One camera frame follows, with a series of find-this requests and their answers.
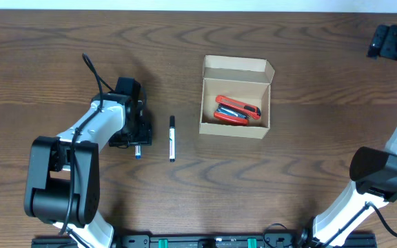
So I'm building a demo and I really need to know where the blue whiteboard marker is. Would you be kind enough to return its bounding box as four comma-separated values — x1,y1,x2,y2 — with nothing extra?
135,145,141,160

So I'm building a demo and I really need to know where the black whiteboard marker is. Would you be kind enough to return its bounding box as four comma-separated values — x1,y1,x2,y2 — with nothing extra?
169,116,176,162

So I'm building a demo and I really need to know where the red and black stapler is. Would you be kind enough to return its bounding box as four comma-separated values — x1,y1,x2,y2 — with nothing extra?
214,106,249,126

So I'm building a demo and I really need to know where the red utility knife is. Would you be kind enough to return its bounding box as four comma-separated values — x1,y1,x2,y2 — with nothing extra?
216,95,261,120

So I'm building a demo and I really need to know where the cardboard box with lid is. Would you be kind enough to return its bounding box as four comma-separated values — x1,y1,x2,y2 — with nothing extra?
199,55,275,138

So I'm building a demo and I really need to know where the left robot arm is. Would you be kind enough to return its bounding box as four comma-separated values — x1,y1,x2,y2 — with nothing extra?
23,77,152,247

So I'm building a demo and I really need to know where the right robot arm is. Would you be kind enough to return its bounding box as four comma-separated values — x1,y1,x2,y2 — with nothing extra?
296,25,397,247

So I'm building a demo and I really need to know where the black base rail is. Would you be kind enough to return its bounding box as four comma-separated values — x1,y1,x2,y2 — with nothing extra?
31,231,378,248

